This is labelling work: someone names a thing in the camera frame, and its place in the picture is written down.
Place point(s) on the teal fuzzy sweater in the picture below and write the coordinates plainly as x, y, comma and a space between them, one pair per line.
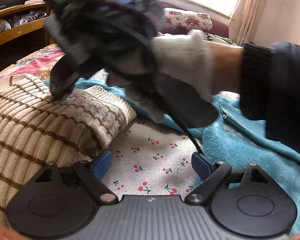
155, 159

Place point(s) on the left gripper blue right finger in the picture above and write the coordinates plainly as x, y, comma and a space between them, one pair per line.
212, 175

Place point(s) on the dark sleeved right forearm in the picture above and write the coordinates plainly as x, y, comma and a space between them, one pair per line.
268, 81

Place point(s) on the white gloved right hand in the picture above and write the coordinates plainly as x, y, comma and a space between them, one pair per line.
187, 58

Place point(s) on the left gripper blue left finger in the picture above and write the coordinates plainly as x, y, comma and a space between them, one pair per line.
91, 174

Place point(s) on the right beige curtain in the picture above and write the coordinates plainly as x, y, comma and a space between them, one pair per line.
244, 20

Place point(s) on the red floral rolled quilt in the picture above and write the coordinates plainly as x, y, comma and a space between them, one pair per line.
179, 21

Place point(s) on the olive yellow pillow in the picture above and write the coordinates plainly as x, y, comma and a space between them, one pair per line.
219, 39

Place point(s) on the wooden side cabinet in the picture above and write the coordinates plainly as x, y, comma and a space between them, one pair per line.
22, 40

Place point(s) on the pink cherry print bedsheet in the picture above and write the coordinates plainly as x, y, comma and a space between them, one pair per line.
147, 158

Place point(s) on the maroon sofa bench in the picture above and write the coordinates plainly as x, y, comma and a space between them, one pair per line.
220, 23

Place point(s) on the beige brown striped sweater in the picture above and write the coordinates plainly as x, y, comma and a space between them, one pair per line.
36, 130

